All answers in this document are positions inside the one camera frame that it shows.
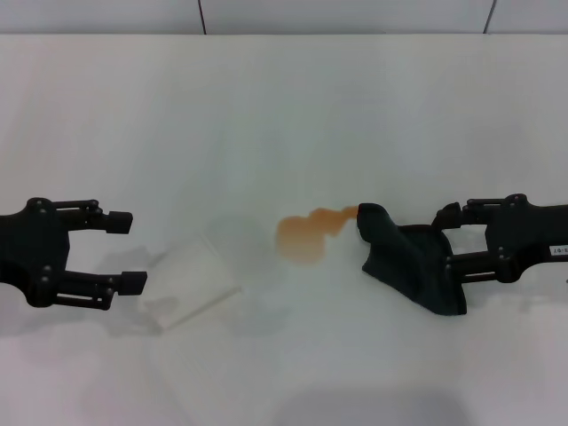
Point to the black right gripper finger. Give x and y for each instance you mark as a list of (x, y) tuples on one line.
[(475, 266), (477, 213)]

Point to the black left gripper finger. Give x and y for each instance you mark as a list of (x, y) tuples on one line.
[(120, 223), (133, 282)]

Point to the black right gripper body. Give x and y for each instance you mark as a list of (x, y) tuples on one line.
[(532, 239)]

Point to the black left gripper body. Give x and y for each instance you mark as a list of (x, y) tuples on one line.
[(31, 248)]

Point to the translucent plastic cup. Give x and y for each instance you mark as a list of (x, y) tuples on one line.
[(191, 279)]

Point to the dark blue rag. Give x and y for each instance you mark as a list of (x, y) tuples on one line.
[(408, 262)]

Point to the brown water stain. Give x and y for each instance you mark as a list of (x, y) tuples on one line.
[(302, 239)]

